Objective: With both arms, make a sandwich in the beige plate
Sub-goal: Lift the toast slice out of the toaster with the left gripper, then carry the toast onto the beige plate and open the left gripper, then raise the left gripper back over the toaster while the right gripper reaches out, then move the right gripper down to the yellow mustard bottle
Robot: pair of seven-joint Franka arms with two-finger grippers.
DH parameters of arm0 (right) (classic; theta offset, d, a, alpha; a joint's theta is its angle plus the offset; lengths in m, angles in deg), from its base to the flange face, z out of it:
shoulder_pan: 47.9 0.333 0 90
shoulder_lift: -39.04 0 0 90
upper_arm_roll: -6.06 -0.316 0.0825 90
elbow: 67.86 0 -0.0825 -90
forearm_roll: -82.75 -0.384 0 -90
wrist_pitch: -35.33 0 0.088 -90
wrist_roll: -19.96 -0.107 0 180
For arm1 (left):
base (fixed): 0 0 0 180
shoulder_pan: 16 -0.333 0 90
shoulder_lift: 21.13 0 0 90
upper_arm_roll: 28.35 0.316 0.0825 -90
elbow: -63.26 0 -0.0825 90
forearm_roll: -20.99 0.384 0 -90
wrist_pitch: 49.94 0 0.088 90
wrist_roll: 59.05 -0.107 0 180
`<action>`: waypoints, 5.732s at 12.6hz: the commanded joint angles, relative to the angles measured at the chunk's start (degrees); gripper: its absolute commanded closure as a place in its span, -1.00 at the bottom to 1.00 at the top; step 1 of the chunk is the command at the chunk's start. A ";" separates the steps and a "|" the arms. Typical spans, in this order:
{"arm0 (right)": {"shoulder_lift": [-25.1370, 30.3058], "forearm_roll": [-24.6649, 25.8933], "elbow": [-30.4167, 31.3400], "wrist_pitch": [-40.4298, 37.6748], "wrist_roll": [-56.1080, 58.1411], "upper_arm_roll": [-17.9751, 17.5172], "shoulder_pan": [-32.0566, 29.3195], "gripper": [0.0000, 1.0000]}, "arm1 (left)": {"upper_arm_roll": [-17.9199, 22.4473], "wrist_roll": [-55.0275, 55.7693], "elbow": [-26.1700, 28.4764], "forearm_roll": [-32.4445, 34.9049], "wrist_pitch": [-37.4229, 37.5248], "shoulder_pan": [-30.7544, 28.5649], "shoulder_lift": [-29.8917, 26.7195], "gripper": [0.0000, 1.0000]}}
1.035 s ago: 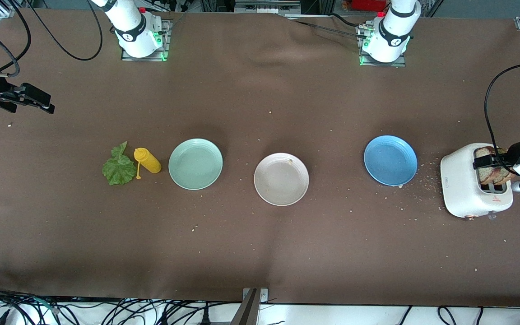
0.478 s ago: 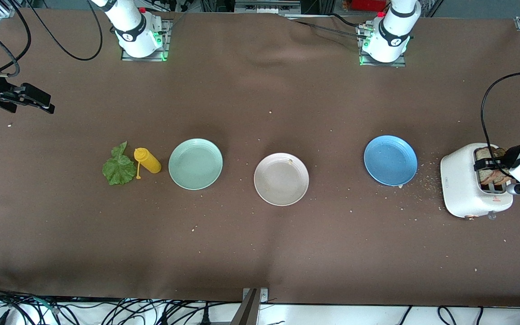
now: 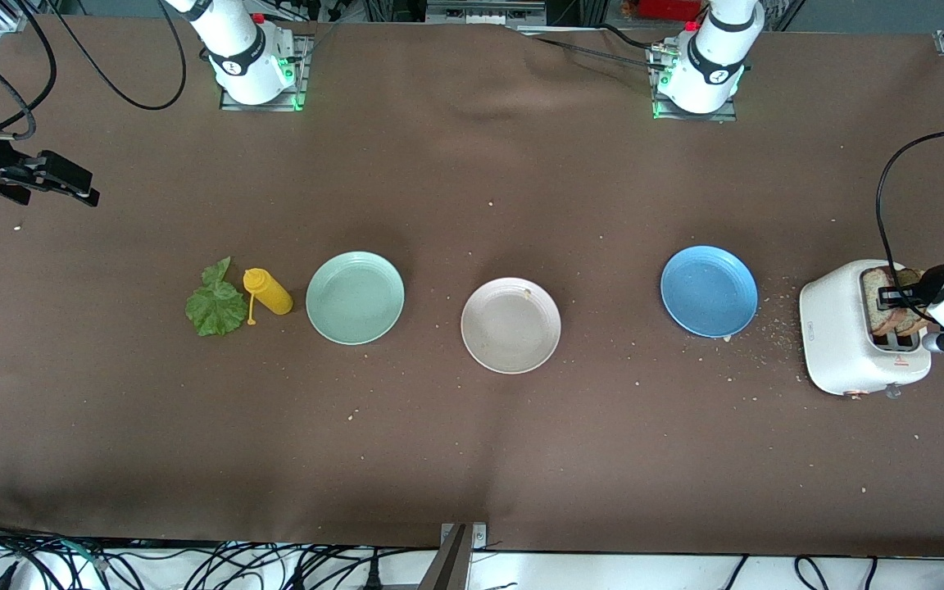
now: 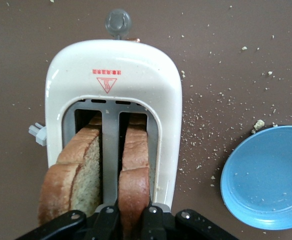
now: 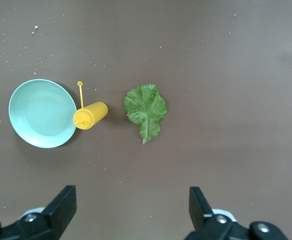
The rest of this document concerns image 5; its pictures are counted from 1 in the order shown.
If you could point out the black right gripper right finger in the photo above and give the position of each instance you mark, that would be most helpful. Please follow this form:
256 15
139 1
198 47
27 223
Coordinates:
211 228

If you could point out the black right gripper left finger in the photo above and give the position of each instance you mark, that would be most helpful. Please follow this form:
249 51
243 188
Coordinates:
48 225

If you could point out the yellow squeeze bottle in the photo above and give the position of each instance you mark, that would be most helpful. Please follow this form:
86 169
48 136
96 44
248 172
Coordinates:
93 113

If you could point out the green lettuce leaf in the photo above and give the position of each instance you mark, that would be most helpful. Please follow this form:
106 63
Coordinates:
146 112

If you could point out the mint green plate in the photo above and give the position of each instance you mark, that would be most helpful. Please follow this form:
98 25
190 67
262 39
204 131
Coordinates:
41 115

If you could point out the brown tablecloth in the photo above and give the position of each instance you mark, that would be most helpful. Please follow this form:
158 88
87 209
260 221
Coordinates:
211 62

